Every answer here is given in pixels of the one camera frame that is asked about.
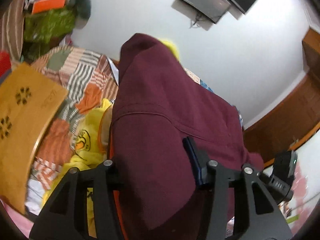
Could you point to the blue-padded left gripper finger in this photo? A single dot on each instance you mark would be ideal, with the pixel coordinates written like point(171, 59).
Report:
point(198, 159)

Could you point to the brown wooden door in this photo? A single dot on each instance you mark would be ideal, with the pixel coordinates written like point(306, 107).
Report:
point(295, 116)

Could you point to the yellow duck plush blanket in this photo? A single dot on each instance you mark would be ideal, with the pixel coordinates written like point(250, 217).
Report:
point(87, 139)

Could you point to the green patterned cloth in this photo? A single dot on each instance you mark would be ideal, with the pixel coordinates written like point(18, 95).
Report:
point(43, 31)

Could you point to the maroon button-up shirt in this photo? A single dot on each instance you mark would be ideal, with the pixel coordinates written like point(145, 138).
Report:
point(157, 105)

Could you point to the wooden lap desk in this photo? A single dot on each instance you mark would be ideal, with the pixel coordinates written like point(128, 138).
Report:
point(29, 101)

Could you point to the pink heart wall decal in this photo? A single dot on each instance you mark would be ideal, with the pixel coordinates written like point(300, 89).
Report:
point(305, 198)

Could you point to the red folded garment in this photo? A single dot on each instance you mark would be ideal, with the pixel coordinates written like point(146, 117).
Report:
point(5, 63)

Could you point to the orange striped patchwork quilt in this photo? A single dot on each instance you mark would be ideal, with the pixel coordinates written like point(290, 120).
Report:
point(77, 87)

